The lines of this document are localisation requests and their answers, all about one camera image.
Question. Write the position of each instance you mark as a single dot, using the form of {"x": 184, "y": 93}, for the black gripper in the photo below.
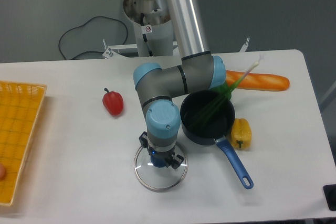
{"x": 161, "y": 156}

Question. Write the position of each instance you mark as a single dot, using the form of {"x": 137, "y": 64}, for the glass pot lid blue knob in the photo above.
{"x": 159, "y": 179}

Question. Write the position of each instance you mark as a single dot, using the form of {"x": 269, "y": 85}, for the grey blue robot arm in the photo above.
{"x": 176, "y": 60}

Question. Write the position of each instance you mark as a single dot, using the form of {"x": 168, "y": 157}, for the dark blue saucepan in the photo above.
{"x": 216, "y": 132}

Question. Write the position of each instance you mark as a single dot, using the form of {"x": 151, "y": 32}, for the yellow bell pepper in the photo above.
{"x": 241, "y": 134}

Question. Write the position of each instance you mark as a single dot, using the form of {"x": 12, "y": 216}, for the red bell pepper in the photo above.
{"x": 113, "y": 102}

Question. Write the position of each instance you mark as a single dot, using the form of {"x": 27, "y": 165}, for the green scallion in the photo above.
{"x": 225, "y": 95}

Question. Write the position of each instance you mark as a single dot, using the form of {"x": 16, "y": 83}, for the orange baguette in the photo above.
{"x": 264, "y": 82}

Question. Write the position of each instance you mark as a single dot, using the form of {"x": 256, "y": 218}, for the black corner object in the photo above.
{"x": 329, "y": 192}

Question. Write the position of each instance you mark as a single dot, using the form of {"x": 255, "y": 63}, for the yellow woven basket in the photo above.
{"x": 20, "y": 108}

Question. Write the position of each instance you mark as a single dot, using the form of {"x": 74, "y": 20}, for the white metal bracket left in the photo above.
{"x": 118, "y": 51}

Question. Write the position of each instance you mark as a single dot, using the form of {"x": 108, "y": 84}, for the white metal bracket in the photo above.
{"x": 245, "y": 45}
{"x": 118, "y": 51}

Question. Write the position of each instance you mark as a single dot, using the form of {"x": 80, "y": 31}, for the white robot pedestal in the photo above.
{"x": 152, "y": 26}

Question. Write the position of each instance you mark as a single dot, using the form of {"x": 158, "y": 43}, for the white metal bracket right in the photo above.
{"x": 245, "y": 45}

